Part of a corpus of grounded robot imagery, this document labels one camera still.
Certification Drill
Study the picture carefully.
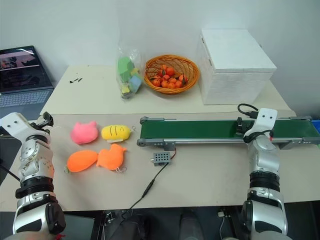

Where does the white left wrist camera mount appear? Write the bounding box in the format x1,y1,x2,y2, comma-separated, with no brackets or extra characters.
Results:
0,112,49,144

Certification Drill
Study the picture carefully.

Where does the white plug with cable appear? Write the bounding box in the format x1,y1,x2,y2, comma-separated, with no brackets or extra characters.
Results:
216,210,227,237

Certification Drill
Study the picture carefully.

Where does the grey laptop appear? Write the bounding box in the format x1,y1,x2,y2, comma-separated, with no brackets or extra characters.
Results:
0,45,55,116

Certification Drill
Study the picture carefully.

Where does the orange oval plush toy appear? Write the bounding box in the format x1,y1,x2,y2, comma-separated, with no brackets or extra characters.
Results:
64,149,99,174

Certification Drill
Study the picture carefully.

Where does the orange wicker basket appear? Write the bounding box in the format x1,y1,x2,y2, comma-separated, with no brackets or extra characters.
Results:
143,54,201,95

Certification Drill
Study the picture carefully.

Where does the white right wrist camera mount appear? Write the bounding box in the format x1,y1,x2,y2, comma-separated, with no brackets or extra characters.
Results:
243,107,279,145

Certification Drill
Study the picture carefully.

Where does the blue foam block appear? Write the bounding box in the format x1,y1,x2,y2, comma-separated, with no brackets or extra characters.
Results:
128,75,144,93

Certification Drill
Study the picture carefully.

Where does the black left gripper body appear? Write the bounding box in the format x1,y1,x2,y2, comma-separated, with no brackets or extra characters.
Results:
29,119,51,135

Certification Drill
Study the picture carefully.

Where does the clear plastic bag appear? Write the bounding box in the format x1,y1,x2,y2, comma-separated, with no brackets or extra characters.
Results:
115,39,145,101

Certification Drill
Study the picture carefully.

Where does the white foam box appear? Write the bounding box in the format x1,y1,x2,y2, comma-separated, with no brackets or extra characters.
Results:
198,28,278,106

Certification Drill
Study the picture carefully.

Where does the green foam block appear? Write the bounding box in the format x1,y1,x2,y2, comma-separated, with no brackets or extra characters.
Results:
117,56,136,81

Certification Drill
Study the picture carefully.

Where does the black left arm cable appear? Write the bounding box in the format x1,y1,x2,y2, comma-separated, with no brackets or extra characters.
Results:
0,163,21,182

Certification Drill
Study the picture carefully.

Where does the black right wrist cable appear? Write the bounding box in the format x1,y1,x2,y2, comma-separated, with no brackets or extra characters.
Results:
237,103,260,120

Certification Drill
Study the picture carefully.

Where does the pink plush toy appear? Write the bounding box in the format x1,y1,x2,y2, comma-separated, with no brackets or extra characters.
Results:
70,120,99,146

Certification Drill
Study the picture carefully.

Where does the yellow plush toy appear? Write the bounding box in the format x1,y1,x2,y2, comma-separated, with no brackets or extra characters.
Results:
100,124,137,144

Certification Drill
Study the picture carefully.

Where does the blue plastic bin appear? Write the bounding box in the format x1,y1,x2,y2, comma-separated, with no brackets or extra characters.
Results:
310,119,320,146

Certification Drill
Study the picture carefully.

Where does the grey perforated controller box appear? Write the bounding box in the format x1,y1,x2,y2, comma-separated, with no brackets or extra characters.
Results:
150,151,171,168

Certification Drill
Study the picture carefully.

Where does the green conveyor belt grey frame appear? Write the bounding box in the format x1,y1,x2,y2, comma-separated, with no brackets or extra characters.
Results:
136,115,320,151

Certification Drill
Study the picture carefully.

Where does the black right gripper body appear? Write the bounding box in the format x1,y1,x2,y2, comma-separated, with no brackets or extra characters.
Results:
240,119,255,137

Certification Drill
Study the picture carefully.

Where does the black table leg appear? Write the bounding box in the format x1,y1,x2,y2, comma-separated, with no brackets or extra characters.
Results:
92,210,112,240

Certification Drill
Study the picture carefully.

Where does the black power cable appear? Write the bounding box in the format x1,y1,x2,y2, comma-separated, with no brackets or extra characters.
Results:
119,159,169,221

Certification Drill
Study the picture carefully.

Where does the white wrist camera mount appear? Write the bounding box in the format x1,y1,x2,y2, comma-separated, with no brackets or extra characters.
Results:
243,107,279,145
0,112,49,144

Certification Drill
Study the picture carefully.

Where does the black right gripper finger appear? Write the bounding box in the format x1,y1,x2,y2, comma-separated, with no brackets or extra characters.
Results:
235,116,244,134

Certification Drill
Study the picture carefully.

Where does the orange plush bird toy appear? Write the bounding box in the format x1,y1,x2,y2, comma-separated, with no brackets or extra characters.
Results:
96,143,128,174

